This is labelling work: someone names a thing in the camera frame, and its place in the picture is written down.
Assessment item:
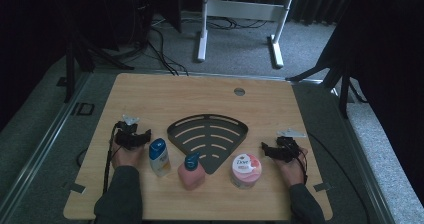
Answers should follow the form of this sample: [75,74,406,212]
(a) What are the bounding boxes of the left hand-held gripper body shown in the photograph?
[114,114,145,150]

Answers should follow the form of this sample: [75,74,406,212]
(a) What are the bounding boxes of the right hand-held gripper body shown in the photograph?
[274,127,307,164]

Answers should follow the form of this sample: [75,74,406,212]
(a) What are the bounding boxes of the white bottle with blue cap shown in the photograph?
[148,137,172,178]

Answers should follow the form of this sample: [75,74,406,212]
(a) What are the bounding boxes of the pink lidded jar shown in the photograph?
[229,153,263,190]

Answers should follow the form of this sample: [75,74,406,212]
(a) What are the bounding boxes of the black fan-shaped slotted rack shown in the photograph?
[166,113,250,175]

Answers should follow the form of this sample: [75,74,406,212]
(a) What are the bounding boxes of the person's left hand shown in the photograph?
[111,140,146,170]

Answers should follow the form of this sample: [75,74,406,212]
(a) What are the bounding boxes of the person's right hand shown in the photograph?
[273,147,309,188]

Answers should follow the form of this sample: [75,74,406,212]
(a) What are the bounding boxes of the grey tape strip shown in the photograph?
[313,182,332,193]
[62,181,86,195]

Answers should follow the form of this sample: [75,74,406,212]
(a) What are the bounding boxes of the black metal stand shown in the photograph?
[62,30,135,104]
[285,33,368,119]

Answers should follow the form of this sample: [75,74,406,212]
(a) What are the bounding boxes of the black computer tower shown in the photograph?
[132,0,155,49]

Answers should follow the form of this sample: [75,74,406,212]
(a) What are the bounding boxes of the black curtain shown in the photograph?
[333,0,424,198]
[0,0,69,132]

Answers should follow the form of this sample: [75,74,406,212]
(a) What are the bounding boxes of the right hand-held gripper cable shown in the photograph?
[293,140,372,224]

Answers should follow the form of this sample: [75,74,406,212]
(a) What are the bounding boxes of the hand-held gripper cable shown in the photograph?
[293,140,372,224]
[102,123,120,194]

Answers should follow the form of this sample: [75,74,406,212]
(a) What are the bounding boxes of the left hand-held gripper cable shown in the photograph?
[102,123,120,194]

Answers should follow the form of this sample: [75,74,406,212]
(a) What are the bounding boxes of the black floor cable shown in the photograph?
[147,26,190,77]

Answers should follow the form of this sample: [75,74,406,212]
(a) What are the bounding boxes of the metal floor rail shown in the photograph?
[328,83,398,224]
[0,71,93,218]

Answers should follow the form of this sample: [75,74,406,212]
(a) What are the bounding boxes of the black cable bundle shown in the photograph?
[205,15,269,31]

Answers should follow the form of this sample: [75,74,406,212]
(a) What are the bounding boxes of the white desk frame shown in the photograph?
[196,0,296,69]

